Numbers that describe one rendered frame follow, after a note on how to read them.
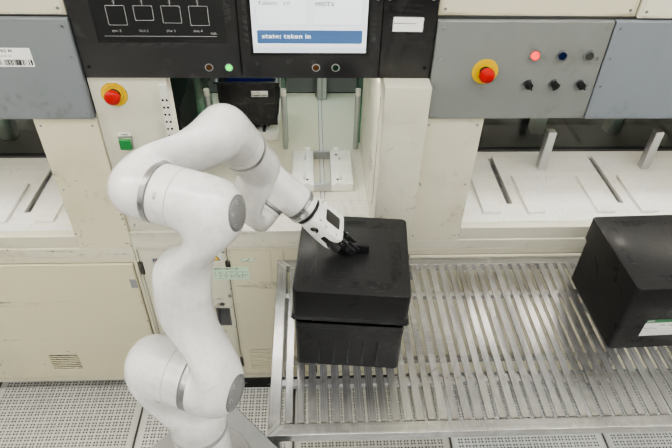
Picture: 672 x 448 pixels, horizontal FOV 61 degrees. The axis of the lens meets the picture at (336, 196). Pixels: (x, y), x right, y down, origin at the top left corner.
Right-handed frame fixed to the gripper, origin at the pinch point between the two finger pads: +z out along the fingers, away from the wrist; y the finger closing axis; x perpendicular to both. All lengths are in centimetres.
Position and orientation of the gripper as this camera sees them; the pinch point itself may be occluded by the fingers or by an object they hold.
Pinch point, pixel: (350, 245)
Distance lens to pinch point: 144.7
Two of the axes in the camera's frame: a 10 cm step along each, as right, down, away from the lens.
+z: 6.9, 5.9, 4.3
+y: 0.5, -6.2, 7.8
